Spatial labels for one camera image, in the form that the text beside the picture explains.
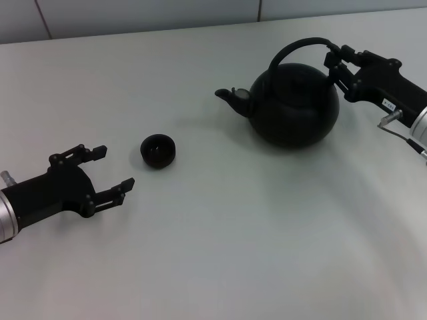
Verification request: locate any black cast iron teapot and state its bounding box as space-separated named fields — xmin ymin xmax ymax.
xmin=215 ymin=37 xmax=340 ymax=149

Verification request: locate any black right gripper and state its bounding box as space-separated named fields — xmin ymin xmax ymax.
xmin=324 ymin=44 xmax=427 ymax=129

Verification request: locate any right gripper cable connector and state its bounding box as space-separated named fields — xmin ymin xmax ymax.
xmin=376 ymin=111 xmax=427 ymax=166

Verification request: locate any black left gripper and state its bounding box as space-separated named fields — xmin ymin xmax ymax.
xmin=0 ymin=144 xmax=136 ymax=231

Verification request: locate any small dark teacup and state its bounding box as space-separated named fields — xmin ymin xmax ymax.
xmin=139 ymin=133 xmax=177 ymax=170

